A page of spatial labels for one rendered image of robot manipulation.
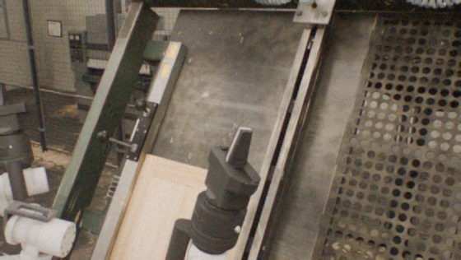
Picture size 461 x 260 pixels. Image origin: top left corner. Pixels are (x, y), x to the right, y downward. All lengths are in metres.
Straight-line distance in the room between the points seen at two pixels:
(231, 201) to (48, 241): 0.36
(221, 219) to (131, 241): 0.71
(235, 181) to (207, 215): 0.09
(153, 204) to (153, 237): 0.10
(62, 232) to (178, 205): 0.51
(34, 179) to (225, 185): 0.63
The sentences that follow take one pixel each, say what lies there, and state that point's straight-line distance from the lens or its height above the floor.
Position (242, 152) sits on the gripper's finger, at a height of 1.61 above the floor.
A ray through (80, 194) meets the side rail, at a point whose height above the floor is 1.19.
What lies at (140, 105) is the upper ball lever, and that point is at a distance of 1.31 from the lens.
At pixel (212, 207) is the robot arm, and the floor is 1.52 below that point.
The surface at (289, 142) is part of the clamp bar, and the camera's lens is 1.11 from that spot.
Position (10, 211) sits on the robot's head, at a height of 1.47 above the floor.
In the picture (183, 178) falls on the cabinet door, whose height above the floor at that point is 1.33.
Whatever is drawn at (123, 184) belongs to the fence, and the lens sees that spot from 1.42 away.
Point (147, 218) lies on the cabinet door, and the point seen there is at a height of 1.21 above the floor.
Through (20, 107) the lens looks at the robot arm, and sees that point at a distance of 1.17.
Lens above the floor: 1.84
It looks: 17 degrees down
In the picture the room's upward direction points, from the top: straight up
